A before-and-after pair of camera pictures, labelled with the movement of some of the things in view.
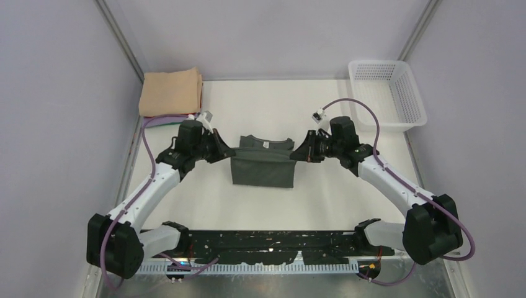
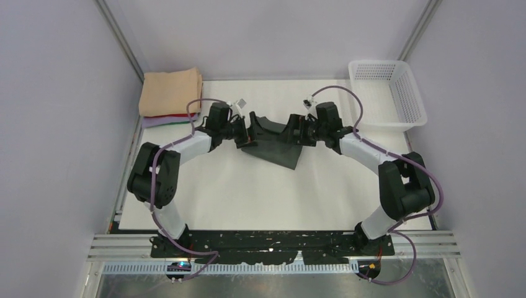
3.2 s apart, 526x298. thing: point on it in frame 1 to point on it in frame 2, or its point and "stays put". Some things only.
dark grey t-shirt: x=263 y=163 to x=275 y=141
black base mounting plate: x=276 y=247 stays put
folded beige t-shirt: x=163 y=94 stays put
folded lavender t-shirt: x=164 y=120 stays put
